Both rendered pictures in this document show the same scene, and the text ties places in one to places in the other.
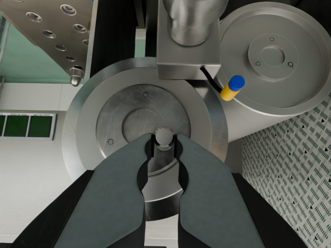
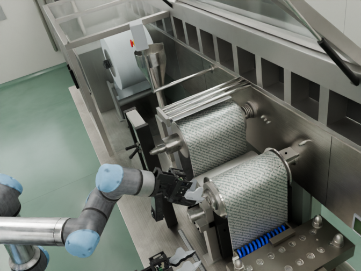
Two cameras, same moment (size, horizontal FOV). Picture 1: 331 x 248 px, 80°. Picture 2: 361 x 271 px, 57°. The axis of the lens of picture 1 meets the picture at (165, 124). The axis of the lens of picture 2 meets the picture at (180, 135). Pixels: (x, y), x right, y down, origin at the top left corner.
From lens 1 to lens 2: 1.08 m
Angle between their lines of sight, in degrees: 69
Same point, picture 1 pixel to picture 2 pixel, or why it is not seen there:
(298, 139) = (205, 163)
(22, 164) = not seen: outside the picture
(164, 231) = (290, 115)
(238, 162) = (260, 129)
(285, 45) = not seen: hidden behind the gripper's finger
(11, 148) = not seen: outside the picture
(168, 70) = (206, 207)
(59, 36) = (297, 257)
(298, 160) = (205, 157)
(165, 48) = (204, 211)
